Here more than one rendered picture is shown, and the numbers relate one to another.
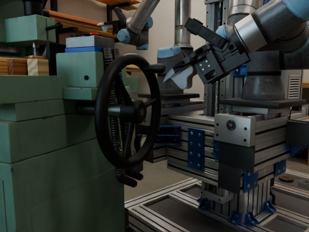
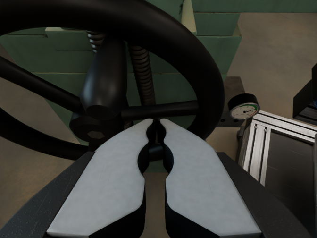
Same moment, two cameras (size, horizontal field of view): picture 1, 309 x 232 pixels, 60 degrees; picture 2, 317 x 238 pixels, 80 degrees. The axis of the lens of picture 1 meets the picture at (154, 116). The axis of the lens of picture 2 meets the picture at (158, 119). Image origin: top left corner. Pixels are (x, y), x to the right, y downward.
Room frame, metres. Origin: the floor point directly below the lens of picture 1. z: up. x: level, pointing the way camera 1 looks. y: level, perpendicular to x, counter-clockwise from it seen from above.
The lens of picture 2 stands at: (0.68, -0.09, 1.00)
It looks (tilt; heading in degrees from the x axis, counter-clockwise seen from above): 58 degrees down; 63
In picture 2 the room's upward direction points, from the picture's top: 1 degrees clockwise
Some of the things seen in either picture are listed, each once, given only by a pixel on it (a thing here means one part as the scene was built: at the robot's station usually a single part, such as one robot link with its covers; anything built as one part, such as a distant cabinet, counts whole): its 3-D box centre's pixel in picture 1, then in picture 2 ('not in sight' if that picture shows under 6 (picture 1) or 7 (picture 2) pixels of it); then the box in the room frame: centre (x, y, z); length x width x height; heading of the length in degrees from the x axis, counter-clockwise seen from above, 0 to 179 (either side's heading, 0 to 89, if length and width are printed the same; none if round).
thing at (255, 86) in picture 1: (262, 85); not in sight; (0.98, -0.40, 0.87); 0.15 x 0.15 x 0.10
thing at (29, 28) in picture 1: (31, 33); not in sight; (0.84, 0.37, 1.03); 0.14 x 0.07 x 0.09; 63
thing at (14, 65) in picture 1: (44, 68); not in sight; (0.83, 0.33, 0.92); 0.23 x 0.02 x 0.04; 153
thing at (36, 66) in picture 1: (38, 67); not in sight; (0.67, 0.29, 0.92); 0.04 x 0.03 x 0.04; 160
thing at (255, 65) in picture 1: (266, 52); not in sight; (0.98, -0.40, 0.98); 0.13 x 0.12 x 0.14; 54
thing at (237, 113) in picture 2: (140, 145); (241, 107); (0.96, 0.05, 0.65); 0.06 x 0.04 x 0.08; 153
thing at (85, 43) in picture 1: (94, 44); not in sight; (0.77, 0.17, 0.99); 0.13 x 0.11 x 0.06; 153
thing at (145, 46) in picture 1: (140, 39); not in sight; (1.60, 0.08, 1.12); 0.11 x 0.08 x 0.11; 145
